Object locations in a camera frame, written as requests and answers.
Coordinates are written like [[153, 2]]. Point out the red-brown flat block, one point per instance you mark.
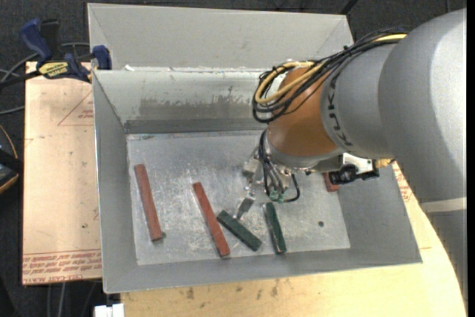
[[148, 202], [329, 185], [211, 219]]

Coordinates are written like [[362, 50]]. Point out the black cylinder on white bracket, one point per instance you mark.
[[347, 174]]

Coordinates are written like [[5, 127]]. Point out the grey metal bin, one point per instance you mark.
[[208, 159]]

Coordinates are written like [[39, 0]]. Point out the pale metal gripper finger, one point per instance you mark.
[[251, 168], [245, 207]]

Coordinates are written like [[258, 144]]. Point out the brown cardboard board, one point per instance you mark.
[[61, 174]]

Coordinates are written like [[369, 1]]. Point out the dark green flat block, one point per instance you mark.
[[239, 231], [275, 228]]

